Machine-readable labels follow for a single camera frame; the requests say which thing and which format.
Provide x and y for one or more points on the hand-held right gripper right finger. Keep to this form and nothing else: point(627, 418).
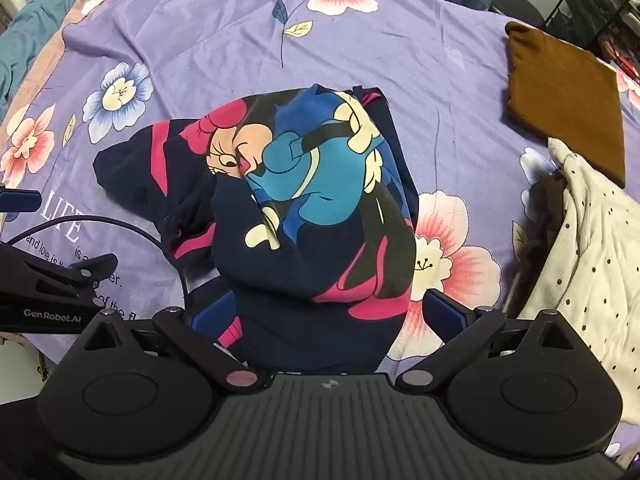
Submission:
point(446, 311)

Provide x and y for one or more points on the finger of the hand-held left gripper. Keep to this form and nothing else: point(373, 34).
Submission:
point(55, 275)
point(17, 202)

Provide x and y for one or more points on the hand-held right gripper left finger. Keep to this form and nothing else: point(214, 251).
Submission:
point(214, 313)

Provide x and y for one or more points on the navy cartoon print shirt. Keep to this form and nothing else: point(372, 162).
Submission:
point(310, 260)

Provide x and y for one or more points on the dark brown cloth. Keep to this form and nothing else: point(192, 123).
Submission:
point(542, 220)

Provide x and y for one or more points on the white polka dot garment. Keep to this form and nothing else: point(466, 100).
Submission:
point(590, 260)

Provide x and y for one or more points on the teal blanket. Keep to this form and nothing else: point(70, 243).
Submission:
point(35, 25)

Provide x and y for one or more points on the brown folded garment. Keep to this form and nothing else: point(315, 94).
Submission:
point(565, 95)

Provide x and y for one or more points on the purple floral bedsheet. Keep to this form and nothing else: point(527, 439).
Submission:
point(350, 50)

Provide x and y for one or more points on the black round chair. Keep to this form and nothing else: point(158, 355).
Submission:
point(520, 5)

